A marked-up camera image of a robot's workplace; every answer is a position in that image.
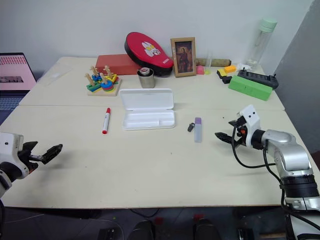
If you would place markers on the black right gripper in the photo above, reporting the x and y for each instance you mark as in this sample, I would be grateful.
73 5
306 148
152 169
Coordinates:
240 136

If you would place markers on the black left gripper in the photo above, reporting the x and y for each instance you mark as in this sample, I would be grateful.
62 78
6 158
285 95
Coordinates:
26 163

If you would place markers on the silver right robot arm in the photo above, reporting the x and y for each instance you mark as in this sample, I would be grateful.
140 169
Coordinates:
295 155

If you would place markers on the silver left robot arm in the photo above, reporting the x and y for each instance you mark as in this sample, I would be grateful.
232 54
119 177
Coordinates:
4 185

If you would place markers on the white open pencil case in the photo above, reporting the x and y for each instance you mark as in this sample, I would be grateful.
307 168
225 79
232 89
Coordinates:
147 110

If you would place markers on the red and black oval case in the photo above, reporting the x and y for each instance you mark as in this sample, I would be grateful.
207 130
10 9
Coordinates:
147 52

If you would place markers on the clear box with purple cap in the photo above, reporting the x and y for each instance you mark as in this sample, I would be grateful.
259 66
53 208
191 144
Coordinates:
198 131

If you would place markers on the small black clip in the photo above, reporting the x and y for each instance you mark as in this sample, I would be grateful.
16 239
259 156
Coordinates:
191 126

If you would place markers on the green rectangular box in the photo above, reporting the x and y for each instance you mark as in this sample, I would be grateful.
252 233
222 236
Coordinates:
250 87

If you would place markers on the yellow and black tool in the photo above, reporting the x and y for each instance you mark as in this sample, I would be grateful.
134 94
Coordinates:
223 76

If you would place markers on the orange block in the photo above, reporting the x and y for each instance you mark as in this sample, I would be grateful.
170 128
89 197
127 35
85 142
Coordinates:
230 68

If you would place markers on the white crumpled item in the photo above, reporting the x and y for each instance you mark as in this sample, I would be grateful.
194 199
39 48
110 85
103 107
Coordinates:
243 66

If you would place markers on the pink block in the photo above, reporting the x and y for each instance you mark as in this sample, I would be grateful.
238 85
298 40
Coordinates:
200 70

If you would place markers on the brown rolled mat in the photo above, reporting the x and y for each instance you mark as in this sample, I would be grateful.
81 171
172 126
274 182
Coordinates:
220 61

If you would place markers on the red and white marker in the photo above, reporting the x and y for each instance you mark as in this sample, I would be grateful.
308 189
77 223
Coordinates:
106 122

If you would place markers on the clear measuring cylinder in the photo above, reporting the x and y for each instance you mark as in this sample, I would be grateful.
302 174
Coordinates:
208 62

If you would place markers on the laptop with pink screen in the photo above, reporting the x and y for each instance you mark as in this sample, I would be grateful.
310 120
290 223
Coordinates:
13 72

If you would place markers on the wooden shape stacking toy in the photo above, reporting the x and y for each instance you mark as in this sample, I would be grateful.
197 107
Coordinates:
103 86

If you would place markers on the clear bottle with green lid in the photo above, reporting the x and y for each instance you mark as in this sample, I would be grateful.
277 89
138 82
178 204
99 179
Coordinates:
262 42

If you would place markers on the metal cup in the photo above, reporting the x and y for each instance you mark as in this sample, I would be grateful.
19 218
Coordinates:
146 81

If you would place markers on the dark rounded shape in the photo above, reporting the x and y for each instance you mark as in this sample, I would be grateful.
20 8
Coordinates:
143 231
206 230

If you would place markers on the red and white small item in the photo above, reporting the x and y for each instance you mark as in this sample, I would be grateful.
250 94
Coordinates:
145 71

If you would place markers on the red rectangular box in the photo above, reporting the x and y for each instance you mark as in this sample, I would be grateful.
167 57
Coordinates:
112 64

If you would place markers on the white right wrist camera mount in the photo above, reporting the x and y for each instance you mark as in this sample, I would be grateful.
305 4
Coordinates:
251 120

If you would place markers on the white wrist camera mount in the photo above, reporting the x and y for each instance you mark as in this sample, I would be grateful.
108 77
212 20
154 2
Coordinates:
10 143
251 120

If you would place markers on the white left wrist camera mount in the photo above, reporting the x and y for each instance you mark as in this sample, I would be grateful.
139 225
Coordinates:
10 143

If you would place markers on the wooden picture frame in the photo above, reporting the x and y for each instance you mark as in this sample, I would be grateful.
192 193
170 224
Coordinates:
183 57

